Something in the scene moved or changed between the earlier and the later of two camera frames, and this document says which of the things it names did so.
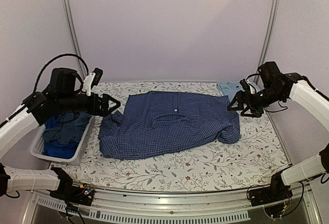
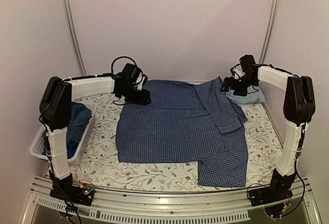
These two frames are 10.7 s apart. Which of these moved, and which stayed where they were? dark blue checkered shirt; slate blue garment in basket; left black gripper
Moved: dark blue checkered shirt; left black gripper
Stayed: slate blue garment in basket
